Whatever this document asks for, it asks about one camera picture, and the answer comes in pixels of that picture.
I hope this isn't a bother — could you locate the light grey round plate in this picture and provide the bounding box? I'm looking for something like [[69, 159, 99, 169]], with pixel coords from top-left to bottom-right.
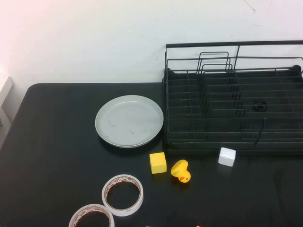
[[95, 95, 164, 149]]

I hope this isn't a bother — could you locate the yellow foam cube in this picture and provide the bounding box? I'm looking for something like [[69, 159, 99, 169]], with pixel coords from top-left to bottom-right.
[[149, 152, 167, 175]]

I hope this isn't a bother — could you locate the black plastic drip tray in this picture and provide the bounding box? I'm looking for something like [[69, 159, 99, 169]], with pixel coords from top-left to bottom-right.
[[162, 66, 303, 156]]

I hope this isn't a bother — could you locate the yellow rubber duck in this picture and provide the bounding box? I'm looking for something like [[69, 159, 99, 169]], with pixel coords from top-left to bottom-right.
[[170, 159, 192, 184]]

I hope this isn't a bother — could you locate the white foam cube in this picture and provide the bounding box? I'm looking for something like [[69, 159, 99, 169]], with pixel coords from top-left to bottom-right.
[[218, 147, 237, 167]]

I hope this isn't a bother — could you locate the white double-sided tape roll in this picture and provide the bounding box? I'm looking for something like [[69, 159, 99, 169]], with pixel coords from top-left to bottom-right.
[[101, 174, 144, 217], [68, 203, 115, 227]]

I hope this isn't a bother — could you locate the grey white side cabinet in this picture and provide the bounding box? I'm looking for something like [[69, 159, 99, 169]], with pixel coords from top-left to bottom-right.
[[0, 76, 14, 128]]

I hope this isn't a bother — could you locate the black wire dish rack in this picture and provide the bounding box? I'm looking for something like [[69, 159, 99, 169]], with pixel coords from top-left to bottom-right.
[[164, 40, 303, 145]]

